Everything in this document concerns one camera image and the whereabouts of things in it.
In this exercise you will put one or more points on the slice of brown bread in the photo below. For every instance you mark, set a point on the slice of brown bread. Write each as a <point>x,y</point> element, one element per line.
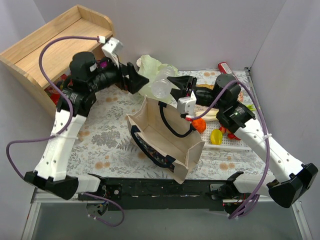
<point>208,86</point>

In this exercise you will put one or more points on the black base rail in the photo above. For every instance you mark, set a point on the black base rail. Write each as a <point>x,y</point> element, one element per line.
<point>161,194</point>

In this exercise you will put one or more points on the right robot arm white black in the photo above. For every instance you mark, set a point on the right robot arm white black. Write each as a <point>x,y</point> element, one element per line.
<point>290,178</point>

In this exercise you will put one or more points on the red snack packet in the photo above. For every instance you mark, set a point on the red snack packet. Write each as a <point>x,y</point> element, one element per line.
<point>52,93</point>

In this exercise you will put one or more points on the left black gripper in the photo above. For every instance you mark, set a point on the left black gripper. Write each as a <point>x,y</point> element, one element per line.
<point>124,75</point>

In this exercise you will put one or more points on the orange tangerine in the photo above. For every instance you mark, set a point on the orange tangerine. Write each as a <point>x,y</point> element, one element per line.
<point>200,125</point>

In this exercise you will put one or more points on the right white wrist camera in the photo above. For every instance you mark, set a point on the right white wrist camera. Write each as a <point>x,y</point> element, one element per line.
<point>186,104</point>

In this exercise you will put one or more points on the purple snack packet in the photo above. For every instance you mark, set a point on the purple snack packet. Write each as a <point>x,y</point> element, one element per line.
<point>103,63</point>

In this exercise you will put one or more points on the beige canvas tote bag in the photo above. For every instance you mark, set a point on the beige canvas tote bag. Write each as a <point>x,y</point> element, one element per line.
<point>167,139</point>

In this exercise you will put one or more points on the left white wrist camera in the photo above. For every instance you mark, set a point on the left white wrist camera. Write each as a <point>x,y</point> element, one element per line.
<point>111,49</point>

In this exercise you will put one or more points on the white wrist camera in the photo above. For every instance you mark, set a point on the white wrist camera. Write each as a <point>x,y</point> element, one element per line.
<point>186,104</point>
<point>111,49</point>

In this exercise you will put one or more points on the red rectangular box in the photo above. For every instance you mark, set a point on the red rectangular box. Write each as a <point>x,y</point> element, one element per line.
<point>224,68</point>

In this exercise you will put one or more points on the green spring onions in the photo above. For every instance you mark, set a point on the green spring onions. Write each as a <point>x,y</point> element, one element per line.
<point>213,112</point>

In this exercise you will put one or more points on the floral table mat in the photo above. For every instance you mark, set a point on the floral table mat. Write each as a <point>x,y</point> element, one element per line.
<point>104,146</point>

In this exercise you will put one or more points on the floral rectangular tray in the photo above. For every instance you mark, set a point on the floral rectangular tray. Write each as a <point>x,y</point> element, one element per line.
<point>240,97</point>

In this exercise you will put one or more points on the light green plastic bag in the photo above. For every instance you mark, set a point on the light green plastic bag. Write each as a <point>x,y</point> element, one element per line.
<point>149,67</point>

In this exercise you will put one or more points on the wooden two-tier shelf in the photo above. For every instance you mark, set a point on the wooden two-tier shelf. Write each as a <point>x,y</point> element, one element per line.
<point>22,58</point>

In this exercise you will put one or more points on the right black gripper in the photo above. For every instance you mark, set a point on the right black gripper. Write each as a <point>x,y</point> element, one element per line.
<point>192,87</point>

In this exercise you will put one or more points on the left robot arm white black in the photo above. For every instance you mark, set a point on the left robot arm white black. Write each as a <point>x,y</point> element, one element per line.
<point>86,78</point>

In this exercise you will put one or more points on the yellow bell pepper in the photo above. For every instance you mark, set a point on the yellow bell pepper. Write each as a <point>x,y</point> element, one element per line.
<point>216,137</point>

